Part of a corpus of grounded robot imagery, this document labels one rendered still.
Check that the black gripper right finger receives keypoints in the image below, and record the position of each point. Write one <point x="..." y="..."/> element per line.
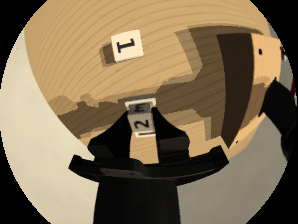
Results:
<point x="172" y="143"/>

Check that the white number cube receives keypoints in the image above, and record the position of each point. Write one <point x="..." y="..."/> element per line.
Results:
<point x="140" y="117"/>
<point x="127" y="45"/>

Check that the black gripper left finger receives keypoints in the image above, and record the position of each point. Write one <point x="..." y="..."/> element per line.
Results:
<point x="114" y="142"/>

